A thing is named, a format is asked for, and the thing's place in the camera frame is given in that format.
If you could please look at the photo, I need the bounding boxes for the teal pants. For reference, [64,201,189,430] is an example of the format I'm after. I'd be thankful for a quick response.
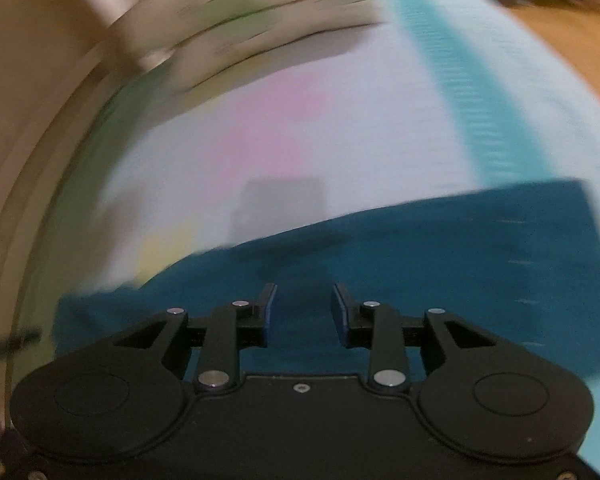
[53,180,600,377]

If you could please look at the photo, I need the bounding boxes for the leaf print pillow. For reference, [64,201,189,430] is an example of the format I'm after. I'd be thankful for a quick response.
[114,0,381,91]

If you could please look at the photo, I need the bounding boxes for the wooden headboard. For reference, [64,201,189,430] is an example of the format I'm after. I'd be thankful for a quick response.
[0,0,138,336]

